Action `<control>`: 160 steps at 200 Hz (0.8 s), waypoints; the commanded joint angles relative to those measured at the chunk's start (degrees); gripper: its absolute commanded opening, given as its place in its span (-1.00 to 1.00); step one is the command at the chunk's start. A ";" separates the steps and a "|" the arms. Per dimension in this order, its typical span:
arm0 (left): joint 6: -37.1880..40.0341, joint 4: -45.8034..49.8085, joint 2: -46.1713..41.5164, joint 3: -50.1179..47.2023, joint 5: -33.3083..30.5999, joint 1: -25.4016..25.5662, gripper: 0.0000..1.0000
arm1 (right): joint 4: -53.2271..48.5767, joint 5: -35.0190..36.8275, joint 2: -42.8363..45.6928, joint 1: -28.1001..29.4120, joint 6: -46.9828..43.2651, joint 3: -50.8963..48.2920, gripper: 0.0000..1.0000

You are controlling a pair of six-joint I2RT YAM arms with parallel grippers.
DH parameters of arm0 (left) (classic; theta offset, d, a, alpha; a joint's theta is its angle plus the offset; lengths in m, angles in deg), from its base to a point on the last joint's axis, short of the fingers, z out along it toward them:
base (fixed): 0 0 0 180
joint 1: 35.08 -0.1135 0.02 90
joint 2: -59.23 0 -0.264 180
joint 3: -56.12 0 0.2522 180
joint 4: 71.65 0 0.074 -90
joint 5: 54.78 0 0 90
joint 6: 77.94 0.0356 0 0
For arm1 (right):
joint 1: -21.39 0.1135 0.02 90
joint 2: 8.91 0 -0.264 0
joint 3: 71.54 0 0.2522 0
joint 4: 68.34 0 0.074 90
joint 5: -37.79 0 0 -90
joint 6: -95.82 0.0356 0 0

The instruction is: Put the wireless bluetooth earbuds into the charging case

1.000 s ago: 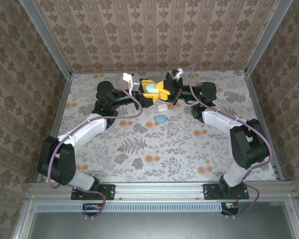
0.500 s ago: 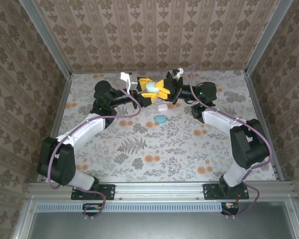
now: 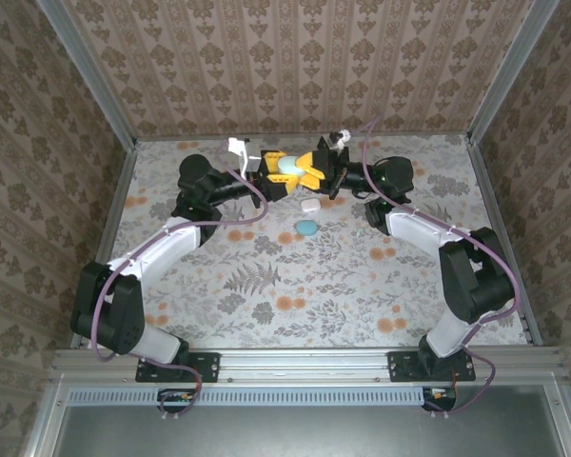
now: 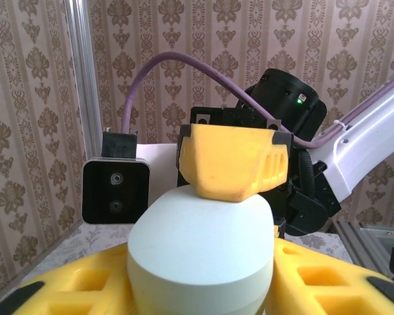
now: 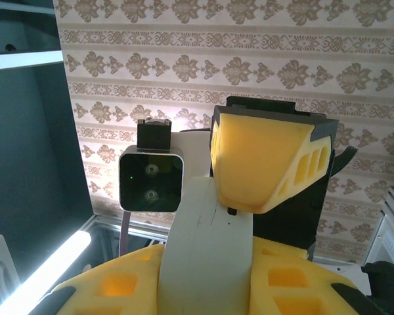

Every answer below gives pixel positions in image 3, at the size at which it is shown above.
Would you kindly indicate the aluminium base beam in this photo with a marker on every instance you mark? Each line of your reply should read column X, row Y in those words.
column 304, row 366

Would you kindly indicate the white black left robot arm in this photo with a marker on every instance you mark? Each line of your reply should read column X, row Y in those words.
column 162, row 247

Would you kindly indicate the grey metal panel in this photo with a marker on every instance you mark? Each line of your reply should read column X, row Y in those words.
column 314, row 433

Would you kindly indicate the aluminium table side rail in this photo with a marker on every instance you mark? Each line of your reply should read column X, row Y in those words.
column 489, row 190
column 110, row 214

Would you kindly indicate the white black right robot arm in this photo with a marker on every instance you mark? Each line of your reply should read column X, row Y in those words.
column 419, row 233

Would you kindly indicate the mint green earbud charging case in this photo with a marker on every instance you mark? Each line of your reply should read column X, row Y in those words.
column 290, row 165

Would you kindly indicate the blue earbud charging case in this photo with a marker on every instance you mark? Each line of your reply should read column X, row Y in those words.
column 307, row 228

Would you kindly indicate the aluminium table back rail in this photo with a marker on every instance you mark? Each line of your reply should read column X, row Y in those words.
column 195, row 137

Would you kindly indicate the black connector module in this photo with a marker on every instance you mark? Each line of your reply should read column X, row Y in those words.
column 440, row 397
column 176, row 397

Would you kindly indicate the aluminium frame post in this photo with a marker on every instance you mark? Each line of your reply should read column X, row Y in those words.
column 510, row 71
column 94, row 76

